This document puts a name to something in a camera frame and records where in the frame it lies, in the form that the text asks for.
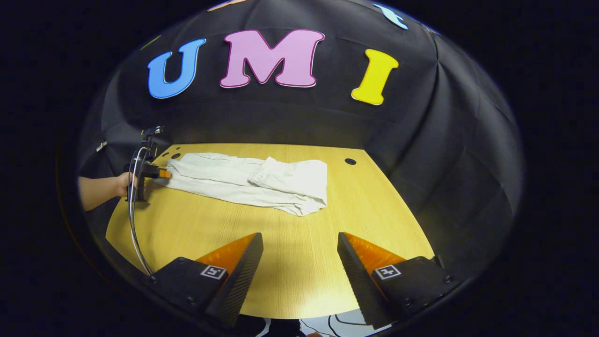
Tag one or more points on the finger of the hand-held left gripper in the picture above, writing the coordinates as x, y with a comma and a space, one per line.
165, 173

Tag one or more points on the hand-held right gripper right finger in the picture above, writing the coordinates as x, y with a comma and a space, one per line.
358, 278

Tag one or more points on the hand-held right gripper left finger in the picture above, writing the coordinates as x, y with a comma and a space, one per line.
241, 276

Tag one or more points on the white jeans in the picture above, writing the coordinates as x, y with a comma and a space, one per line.
224, 180

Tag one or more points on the white clip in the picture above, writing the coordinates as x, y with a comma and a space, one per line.
101, 146

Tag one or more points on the black backdrop cloth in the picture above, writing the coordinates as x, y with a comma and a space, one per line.
299, 119

